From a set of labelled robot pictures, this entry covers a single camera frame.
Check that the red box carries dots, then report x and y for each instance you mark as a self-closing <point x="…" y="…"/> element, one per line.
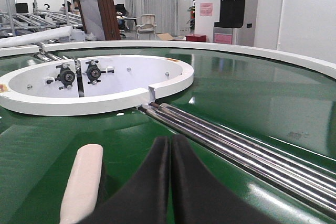
<point x="196" y="38"/>

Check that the white outer conveyor rim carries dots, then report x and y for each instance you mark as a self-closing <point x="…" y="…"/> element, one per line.
<point x="318" y="65"/>

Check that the cardboard box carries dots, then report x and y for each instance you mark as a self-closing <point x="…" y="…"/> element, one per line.
<point x="168" y="37"/>

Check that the pink wall notice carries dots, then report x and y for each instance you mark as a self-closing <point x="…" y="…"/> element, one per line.
<point x="206" y="9"/>

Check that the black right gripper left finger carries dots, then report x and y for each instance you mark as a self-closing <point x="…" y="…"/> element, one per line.
<point x="144" y="197"/>

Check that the beige hand broom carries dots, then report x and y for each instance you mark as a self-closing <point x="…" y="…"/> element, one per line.
<point x="81" y="193"/>

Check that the brown leaning panel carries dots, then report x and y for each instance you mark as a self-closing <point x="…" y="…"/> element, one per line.
<point x="99" y="18"/>

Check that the metal shelving rack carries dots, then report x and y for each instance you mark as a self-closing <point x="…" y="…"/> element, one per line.
<point x="20" y="17"/>

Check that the right black bearing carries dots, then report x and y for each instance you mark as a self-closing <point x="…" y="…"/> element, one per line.
<point x="93" y="72"/>

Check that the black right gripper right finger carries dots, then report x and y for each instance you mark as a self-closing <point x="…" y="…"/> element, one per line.
<point x="198" y="197"/>

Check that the steel rollers far left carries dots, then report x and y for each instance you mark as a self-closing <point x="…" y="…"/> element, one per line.
<point x="51" y="56"/>

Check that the steel rollers near right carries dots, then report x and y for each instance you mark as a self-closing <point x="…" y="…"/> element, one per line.
<point x="310" y="183"/>

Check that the silver water dispenser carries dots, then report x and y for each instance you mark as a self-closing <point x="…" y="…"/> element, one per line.
<point x="237" y="22"/>

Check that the white office chair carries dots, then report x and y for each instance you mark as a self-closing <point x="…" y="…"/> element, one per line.
<point x="148" y="26"/>

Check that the steel rollers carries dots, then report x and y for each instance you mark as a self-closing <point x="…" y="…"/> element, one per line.
<point x="51" y="56"/>
<point x="310" y="183"/>

